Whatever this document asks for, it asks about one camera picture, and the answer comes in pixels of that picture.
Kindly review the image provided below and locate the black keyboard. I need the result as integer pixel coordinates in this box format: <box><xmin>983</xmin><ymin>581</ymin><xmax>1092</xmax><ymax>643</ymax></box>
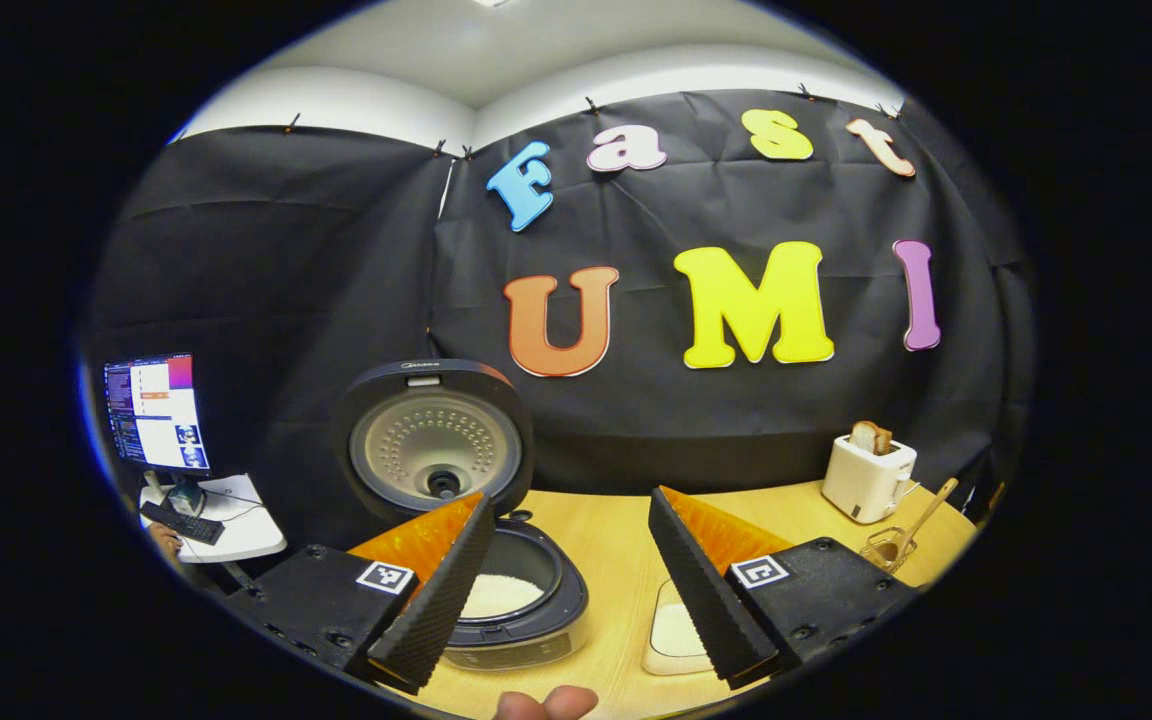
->
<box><xmin>140</xmin><ymin>500</ymin><xmax>227</xmax><ymax>546</ymax></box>

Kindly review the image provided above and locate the clear plastic rice container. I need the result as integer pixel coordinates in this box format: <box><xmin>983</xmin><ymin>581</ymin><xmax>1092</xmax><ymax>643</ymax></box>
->
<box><xmin>641</xmin><ymin>578</ymin><xmax>729</xmax><ymax>677</ymax></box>

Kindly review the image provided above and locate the white toaster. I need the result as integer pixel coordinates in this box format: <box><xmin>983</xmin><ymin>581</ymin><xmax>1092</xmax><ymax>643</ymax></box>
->
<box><xmin>821</xmin><ymin>433</ymin><xmax>919</xmax><ymax>525</ymax></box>

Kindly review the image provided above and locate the white rice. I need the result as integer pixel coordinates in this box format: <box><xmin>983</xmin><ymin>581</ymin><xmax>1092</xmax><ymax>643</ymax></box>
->
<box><xmin>458</xmin><ymin>573</ymin><xmax>545</xmax><ymax>619</ymax></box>

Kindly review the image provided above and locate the computer monitor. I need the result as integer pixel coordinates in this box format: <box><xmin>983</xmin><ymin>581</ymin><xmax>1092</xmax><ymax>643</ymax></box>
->
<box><xmin>103</xmin><ymin>353</ymin><xmax>212</xmax><ymax>478</ymax></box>

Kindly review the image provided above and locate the white side table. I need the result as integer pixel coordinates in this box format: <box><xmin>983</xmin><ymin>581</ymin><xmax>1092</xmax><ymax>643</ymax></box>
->
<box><xmin>139</xmin><ymin>473</ymin><xmax>289</xmax><ymax>564</ymax></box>

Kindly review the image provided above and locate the black backdrop cloth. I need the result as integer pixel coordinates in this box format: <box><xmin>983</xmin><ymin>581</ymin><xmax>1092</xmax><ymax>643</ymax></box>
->
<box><xmin>86</xmin><ymin>88</ymin><xmax>1037</xmax><ymax>561</ymax></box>

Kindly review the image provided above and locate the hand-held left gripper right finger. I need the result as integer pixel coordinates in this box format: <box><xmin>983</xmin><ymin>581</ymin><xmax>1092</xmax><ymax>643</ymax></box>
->
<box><xmin>648</xmin><ymin>487</ymin><xmax>922</xmax><ymax>691</ymax></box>

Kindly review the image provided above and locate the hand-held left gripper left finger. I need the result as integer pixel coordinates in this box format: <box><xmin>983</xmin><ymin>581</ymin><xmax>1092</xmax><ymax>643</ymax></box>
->
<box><xmin>226</xmin><ymin>492</ymin><xmax>497</xmax><ymax>696</ymax></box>

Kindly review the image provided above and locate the clear ribbed chopstick holder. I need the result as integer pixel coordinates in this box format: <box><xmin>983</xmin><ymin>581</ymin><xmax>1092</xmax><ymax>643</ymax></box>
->
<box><xmin>861</xmin><ymin>527</ymin><xmax>919</xmax><ymax>574</ymax></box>

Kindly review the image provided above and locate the black and silver rice cooker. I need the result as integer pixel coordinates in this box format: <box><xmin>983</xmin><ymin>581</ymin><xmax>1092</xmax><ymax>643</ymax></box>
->
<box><xmin>334</xmin><ymin>358</ymin><xmax>592</xmax><ymax>671</ymax></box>

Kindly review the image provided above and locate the wooden spoon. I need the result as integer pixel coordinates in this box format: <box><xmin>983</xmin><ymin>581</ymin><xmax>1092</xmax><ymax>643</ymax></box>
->
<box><xmin>876</xmin><ymin>477</ymin><xmax>960</xmax><ymax>573</ymax></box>

